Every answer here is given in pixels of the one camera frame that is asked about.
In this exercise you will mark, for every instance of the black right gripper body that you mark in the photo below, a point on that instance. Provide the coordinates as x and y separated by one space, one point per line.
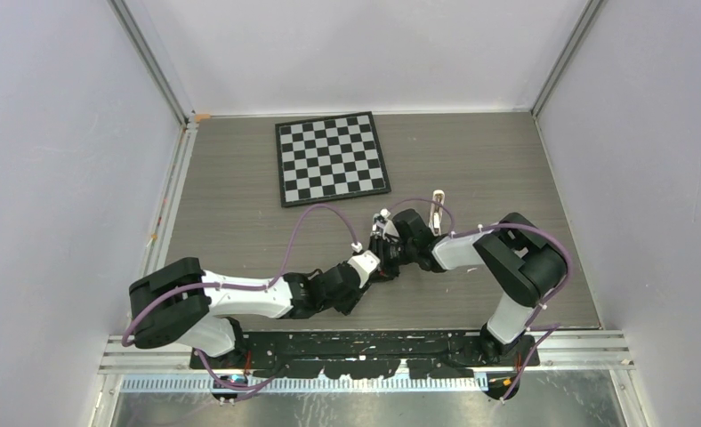
407 250

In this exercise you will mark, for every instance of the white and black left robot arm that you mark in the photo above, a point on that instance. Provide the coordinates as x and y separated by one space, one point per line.
183 303

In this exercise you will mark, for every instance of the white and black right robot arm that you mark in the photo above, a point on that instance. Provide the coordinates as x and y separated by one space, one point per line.
529 265

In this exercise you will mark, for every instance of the black and white chessboard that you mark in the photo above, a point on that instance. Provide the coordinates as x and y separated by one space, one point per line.
325 159

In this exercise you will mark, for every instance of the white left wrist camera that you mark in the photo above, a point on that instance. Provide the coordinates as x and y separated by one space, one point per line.
364 262

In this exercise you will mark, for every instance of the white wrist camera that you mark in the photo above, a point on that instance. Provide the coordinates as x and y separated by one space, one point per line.
364 262
383 226

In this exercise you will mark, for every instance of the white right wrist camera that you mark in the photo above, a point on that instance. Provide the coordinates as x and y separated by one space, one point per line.
383 226

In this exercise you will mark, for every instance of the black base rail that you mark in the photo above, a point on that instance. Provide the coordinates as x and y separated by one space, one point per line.
426 354

